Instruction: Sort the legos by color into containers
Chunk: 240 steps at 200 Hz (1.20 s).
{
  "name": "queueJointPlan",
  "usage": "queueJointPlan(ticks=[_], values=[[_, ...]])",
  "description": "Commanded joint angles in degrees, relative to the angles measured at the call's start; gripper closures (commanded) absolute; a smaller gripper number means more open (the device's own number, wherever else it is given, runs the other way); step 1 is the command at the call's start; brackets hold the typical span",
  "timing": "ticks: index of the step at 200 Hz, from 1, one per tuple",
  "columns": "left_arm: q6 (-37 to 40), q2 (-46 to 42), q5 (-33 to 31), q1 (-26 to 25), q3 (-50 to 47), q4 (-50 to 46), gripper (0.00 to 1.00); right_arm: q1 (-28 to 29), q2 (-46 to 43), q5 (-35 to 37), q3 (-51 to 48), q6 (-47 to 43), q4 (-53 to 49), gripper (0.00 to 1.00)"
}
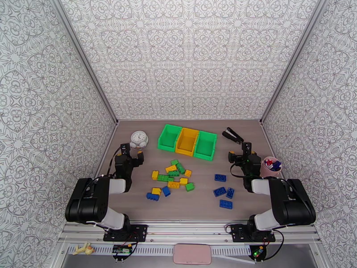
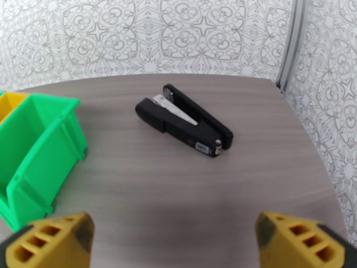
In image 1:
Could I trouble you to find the pink cup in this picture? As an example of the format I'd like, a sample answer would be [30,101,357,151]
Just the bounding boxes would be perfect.
[259,156,282,179]

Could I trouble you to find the black stapler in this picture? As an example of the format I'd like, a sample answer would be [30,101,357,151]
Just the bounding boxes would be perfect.
[222,127,245,145]

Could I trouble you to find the pink rectangular pad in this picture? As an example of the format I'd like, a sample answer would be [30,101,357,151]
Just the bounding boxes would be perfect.
[173,243,212,266]

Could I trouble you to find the green plastic bin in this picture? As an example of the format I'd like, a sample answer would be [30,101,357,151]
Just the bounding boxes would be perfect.
[193,130,218,162]
[157,124,183,152]

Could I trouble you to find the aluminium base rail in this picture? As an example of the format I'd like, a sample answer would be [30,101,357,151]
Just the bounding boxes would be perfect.
[60,219,321,244]

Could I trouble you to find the aluminium table side rail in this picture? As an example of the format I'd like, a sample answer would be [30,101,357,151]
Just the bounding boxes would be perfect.
[259,120,286,179]
[93,120,120,179]

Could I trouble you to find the yellow plastic bin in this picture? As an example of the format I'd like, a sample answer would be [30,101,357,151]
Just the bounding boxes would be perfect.
[174,127,200,157]

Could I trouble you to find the circuit board with green light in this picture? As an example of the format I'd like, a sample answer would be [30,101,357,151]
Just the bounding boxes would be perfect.
[249,245,267,261]

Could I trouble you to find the aluminium frame post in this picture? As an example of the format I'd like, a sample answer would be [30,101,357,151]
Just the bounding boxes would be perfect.
[47,0,119,126]
[259,0,330,126]

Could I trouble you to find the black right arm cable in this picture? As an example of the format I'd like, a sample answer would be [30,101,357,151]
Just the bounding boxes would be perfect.
[229,161,252,179]

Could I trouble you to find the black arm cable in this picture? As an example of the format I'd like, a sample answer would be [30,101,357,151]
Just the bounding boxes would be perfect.
[229,161,252,179]
[106,147,125,179]

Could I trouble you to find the white alarm clock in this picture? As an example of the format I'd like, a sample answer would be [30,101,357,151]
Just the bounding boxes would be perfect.
[129,130,149,151]

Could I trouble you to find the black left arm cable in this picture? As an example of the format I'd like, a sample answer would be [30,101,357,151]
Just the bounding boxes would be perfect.
[106,147,125,179]

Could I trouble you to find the yellow rubber toy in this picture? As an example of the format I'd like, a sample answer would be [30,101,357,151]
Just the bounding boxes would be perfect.
[74,242,95,255]

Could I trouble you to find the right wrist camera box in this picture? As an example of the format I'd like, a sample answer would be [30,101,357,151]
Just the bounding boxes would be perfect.
[241,141,252,159]

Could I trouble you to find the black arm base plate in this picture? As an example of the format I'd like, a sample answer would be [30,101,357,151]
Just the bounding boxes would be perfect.
[230,224,276,243]
[103,224,149,243]

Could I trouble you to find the white slotted cable duct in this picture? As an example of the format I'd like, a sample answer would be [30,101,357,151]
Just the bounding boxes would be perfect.
[66,245,252,257]

